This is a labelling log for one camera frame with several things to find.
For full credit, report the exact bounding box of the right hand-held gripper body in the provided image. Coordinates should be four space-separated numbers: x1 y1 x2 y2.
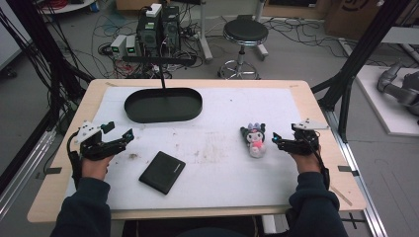
290 118 330 156

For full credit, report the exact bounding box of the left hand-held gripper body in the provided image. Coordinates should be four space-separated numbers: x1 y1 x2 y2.
74 120 117 162

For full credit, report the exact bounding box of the black and pink plush toy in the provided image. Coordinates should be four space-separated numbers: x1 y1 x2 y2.
239 122 268 159

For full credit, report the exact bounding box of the black wallet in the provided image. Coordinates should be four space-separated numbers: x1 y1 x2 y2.
138 150 187 196

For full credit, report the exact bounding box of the black oval tray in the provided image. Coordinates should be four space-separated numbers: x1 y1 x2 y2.
124 87 204 124

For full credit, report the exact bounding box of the person's left hand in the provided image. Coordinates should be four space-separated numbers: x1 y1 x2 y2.
80 154 115 182

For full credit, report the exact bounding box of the person's right hand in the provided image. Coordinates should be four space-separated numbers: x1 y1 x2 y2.
291 151 322 175

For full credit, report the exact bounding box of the black tape piece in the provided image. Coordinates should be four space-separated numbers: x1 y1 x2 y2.
43 166 63 176
337 165 360 177

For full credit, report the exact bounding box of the wooden table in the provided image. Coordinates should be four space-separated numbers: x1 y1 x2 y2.
27 78 368 224

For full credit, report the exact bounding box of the white table mat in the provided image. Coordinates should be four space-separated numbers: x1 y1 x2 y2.
64 86 306 211

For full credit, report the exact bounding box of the small grey power unit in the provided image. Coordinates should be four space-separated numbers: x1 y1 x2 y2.
110 34 128 56
125 35 138 55

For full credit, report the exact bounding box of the white platform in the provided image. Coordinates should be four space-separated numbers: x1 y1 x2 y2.
355 63 419 138

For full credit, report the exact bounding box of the black computer tower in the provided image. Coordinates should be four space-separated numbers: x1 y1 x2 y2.
135 11 164 57
160 4 182 53

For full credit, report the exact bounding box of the black round stool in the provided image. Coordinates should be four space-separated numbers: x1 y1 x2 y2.
217 18 270 81

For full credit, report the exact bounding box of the cardboard box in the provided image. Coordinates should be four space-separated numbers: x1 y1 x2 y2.
323 0 394 41

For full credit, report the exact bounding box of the white box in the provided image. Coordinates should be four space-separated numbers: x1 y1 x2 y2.
144 3 163 19

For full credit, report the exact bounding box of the grey metal stand leg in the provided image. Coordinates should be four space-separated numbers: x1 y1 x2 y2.
197 0 214 64

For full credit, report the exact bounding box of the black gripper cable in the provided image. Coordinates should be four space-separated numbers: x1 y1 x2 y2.
304 131 331 192
66 130 83 191

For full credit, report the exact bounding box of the black camera stand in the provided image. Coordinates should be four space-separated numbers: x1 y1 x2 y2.
122 54 198 92

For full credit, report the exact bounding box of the black frame post with cables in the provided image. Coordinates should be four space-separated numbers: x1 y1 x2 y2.
0 0 96 134

